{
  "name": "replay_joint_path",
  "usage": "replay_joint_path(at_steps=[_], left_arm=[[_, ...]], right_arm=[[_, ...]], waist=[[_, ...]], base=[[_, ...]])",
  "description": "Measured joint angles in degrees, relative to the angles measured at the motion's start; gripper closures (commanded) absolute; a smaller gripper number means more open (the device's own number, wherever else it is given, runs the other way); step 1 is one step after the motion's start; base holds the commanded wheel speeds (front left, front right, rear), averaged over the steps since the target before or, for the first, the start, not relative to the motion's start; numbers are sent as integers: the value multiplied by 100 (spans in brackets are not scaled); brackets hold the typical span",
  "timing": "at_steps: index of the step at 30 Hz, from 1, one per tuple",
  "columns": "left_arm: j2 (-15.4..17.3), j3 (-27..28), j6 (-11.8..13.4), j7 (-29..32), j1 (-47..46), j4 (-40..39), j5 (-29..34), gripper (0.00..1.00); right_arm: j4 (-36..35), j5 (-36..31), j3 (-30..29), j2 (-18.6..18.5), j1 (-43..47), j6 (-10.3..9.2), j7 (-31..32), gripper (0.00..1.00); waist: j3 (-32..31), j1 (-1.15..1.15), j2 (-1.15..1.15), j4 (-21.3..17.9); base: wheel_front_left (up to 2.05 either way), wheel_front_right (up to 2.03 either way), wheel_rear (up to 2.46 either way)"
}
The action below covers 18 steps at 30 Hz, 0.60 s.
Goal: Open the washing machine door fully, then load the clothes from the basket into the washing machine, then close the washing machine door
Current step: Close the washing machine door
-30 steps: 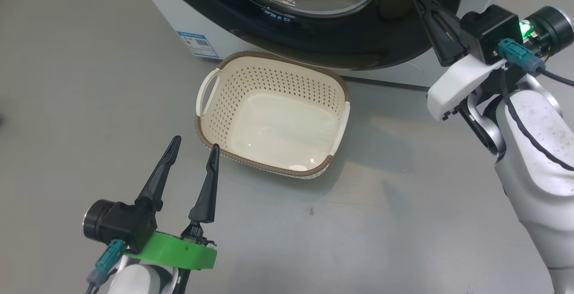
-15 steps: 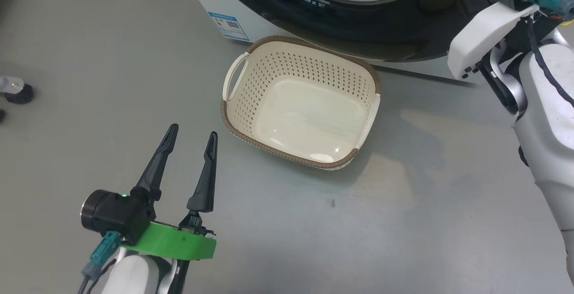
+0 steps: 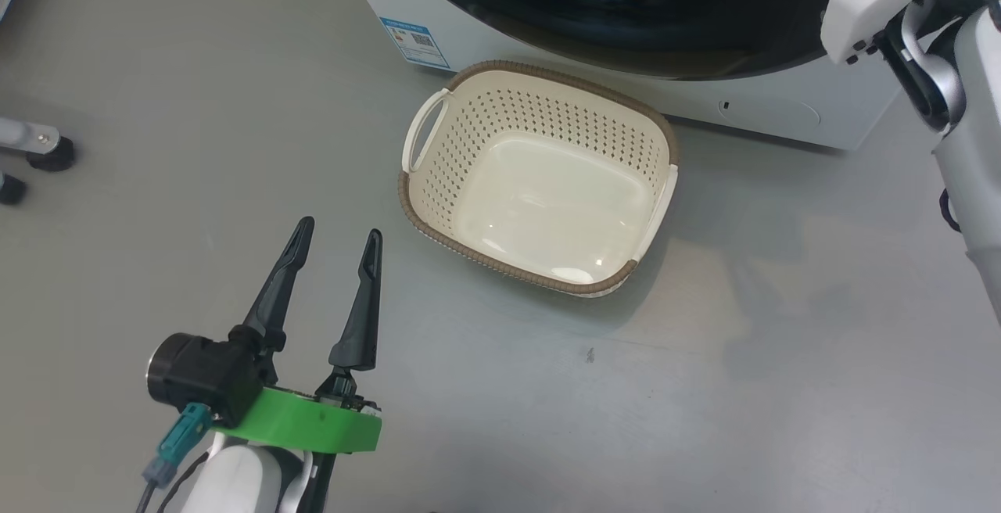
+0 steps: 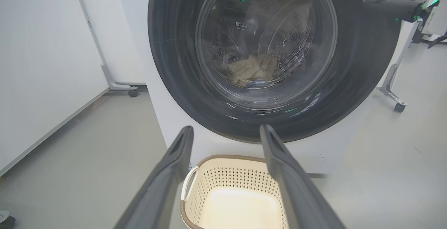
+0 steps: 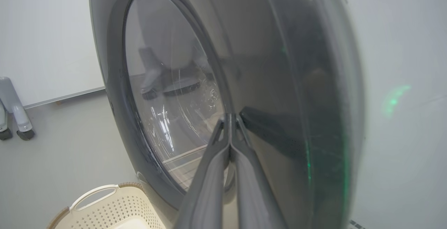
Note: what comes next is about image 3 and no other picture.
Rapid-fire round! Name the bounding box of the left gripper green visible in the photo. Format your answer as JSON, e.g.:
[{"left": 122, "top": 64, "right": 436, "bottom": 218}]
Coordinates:
[{"left": 223, "top": 216, "right": 384, "bottom": 455}]

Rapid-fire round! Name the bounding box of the washing machine glass door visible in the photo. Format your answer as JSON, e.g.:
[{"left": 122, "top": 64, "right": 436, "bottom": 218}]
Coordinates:
[{"left": 383, "top": 0, "right": 873, "bottom": 81}]

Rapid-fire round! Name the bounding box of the white front-load washing machine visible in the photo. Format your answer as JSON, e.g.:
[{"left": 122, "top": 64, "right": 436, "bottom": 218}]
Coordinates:
[{"left": 336, "top": 0, "right": 900, "bottom": 152}]

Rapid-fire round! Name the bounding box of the oval drain filter cover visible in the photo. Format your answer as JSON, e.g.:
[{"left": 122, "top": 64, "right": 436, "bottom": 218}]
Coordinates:
[{"left": 718, "top": 95, "right": 822, "bottom": 129}]

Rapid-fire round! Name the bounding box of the cream perforated laundry basket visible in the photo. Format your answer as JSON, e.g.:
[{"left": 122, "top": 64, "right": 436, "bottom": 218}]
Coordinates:
[{"left": 400, "top": 59, "right": 680, "bottom": 299}]

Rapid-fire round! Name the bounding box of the blue energy label sticker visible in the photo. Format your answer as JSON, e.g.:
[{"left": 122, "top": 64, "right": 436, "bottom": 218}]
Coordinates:
[{"left": 379, "top": 16, "right": 452, "bottom": 70}]

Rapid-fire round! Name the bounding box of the grey metal furniture leg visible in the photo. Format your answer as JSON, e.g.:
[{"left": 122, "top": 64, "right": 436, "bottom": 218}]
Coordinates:
[{"left": 0, "top": 117, "right": 62, "bottom": 156}]

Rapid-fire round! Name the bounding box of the teal connector left camera cable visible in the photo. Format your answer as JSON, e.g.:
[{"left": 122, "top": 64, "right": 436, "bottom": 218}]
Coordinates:
[{"left": 141, "top": 402, "right": 213, "bottom": 513}]

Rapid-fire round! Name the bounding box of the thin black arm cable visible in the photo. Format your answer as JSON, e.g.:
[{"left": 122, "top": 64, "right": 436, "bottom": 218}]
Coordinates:
[{"left": 938, "top": 187, "right": 963, "bottom": 234}]

